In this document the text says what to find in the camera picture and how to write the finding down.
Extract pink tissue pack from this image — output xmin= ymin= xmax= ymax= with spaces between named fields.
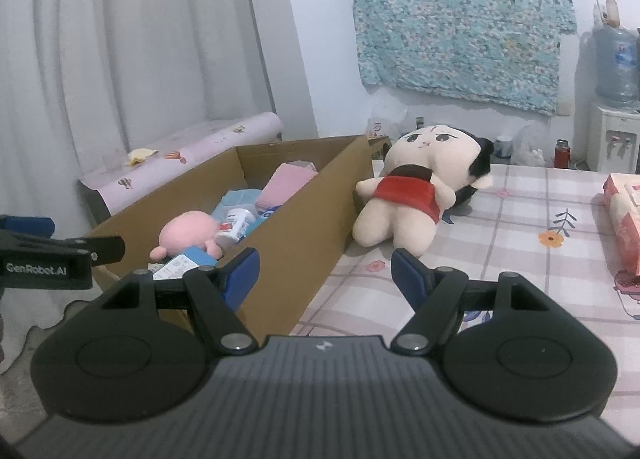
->
xmin=602 ymin=171 xmax=640 ymax=277

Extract floral blue wall cloth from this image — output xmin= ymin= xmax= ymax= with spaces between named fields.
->
xmin=351 ymin=0 xmax=578 ymax=117

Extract pink plaid bed sheet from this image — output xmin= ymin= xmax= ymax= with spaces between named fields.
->
xmin=295 ymin=159 xmax=640 ymax=435

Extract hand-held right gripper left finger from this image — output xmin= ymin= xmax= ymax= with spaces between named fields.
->
xmin=100 ymin=247 xmax=262 ymax=356

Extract pink round plush toy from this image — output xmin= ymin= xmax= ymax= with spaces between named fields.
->
xmin=149 ymin=210 xmax=223 ymax=262

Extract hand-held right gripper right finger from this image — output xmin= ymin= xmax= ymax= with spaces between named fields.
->
xmin=390 ymin=247 xmax=546 ymax=356

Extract pink mesh sponge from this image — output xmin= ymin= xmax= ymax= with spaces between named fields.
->
xmin=261 ymin=163 xmax=319 ymax=207

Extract blue and white box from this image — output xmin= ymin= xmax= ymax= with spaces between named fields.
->
xmin=150 ymin=246 xmax=218 ymax=282

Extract white bag with red print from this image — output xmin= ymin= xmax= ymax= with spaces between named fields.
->
xmin=367 ymin=104 xmax=408 ymax=140

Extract pink wallpaper roll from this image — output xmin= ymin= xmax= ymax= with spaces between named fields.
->
xmin=79 ymin=111 xmax=284 ymax=220

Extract clear plastic bag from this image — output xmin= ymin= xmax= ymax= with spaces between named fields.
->
xmin=510 ymin=125 xmax=548 ymax=167

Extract large cardboard box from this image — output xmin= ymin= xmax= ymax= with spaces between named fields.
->
xmin=80 ymin=135 xmax=393 ymax=337

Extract grey curtain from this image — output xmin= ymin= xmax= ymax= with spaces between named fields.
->
xmin=0 ymin=0 xmax=321 ymax=260

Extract white yogurt cup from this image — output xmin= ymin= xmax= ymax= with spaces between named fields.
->
xmin=215 ymin=208 xmax=258 ymax=246

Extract light blue packet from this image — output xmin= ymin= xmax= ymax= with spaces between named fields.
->
xmin=210 ymin=188 xmax=266 ymax=222

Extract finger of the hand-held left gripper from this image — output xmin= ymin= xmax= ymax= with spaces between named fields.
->
xmin=0 ymin=230 xmax=125 ymax=267
xmin=0 ymin=215 xmax=56 ymax=240

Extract black-haired plush doll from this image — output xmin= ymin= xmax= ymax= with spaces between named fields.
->
xmin=352 ymin=123 xmax=496 ymax=260

